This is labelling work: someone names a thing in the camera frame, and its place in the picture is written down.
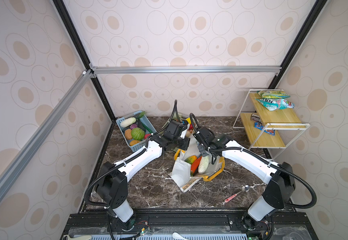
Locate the white chinese cabbage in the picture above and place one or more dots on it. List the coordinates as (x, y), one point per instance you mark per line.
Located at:
(203, 165)

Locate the orange-red carrot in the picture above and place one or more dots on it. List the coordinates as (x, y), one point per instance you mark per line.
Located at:
(195, 165)

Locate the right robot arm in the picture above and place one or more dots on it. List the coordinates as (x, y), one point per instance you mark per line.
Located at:
(279, 178)

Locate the white radish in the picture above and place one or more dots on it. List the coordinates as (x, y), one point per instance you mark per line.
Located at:
(127, 122)

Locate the horizontal aluminium rail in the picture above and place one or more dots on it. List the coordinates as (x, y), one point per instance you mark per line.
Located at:
(183, 70)

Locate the diagonal aluminium rail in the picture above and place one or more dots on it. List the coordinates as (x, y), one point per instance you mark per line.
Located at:
(25, 155)

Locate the orange potato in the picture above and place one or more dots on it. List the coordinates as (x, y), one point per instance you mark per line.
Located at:
(128, 134)

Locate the white grocery bag yellow handles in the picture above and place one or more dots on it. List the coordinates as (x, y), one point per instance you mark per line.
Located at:
(190, 167)

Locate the purple cabbage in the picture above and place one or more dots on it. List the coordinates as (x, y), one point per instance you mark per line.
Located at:
(133, 126)

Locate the green cabbage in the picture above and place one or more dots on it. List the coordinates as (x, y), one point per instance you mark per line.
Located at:
(138, 134)

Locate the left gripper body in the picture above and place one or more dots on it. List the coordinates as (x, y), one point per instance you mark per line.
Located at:
(178, 142)

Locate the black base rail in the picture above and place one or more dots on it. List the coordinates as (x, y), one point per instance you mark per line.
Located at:
(192, 224)

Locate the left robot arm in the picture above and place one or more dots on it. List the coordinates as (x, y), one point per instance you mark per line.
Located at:
(110, 189)

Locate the blue plastic basket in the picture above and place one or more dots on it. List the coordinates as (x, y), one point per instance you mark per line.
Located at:
(144, 124)

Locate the yellow-green snack bag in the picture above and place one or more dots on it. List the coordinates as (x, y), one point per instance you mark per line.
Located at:
(273, 94)

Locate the brown chocolate packet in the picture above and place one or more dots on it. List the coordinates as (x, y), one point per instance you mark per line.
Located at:
(255, 118)

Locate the green leafy vegetable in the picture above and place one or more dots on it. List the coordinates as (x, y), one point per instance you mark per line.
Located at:
(141, 115)

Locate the green plastic basket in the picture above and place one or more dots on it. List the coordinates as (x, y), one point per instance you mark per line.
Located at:
(183, 117)

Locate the teal snack bag middle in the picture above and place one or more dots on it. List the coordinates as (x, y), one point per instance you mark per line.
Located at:
(276, 104)

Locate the white wire wooden shelf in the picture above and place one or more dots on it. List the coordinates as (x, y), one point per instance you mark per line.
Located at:
(266, 135)

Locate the pink handled spoon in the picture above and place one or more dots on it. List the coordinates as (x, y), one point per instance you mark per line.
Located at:
(243, 189)

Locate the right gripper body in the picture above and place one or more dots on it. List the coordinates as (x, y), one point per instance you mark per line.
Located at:
(202, 151)

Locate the orange-green papaya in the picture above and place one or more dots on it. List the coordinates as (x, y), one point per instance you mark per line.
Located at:
(191, 159)

